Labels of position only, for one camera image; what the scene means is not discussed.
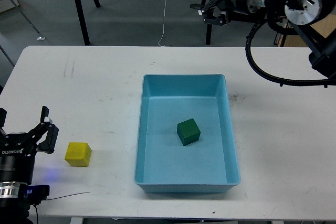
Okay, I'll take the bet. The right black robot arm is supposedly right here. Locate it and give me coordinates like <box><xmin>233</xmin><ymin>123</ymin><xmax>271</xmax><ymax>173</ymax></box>
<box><xmin>190</xmin><ymin>0</ymin><xmax>335</xmax><ymax>86</ymax></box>

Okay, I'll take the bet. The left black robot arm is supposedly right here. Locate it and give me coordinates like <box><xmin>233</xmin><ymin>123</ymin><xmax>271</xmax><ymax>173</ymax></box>
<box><xmin>1</xmin><ymin>106</ymin><xmax>59</xmax><ymax>223</ymax></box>

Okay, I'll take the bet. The black corrugated cable hose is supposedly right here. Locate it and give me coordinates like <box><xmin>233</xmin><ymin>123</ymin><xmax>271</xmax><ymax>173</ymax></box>
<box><xmin>245</xmin><ymin>22</ymin><xmax>336</xmax><ymax>87</ymax></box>

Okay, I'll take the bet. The blue plastic tray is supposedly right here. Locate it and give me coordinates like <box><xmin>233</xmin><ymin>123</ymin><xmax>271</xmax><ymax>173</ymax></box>
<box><xmin>134</xmin><ymin>74</ymin><xmax>240</xmax><ymax>193</ymax></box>

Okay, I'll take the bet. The black zip tie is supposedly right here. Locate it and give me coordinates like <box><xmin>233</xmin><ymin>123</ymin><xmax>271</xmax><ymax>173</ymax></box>
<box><xmin>46</xmin><ymin>191</ymin><xmax>90</xmax><ymax>200</ymax></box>

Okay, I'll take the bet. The white cable on floor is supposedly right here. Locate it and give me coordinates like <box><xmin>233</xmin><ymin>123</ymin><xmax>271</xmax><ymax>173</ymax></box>
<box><xmin>157</xmin><ymin>0</ymin><xmax>169</xmax><ymax>47</ymax></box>

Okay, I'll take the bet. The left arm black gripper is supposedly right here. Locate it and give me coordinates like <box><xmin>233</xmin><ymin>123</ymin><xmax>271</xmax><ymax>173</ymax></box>
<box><xmin>0</xmin><ymin>106</ymin><xmax>59</xmax><ymax>185</ymax></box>

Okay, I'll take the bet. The green block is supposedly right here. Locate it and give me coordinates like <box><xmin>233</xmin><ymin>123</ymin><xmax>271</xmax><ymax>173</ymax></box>
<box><xmin>176</xmin><ymin>118</ymin><xmax>201</xmax><ymax>146</ymax></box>

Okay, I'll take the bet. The cardboard box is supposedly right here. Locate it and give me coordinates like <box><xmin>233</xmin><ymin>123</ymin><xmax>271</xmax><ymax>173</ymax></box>
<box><xmin>274</xmin><ymin>14</ymin><xmax>335</xmax><ymax>47</ymax></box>

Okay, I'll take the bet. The yellow block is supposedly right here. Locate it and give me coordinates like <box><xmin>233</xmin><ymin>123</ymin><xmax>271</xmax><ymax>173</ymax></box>
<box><xmin>65</xmin><ymin>142</ymin><xmax>92</xmax><ymax>167</ymax></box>

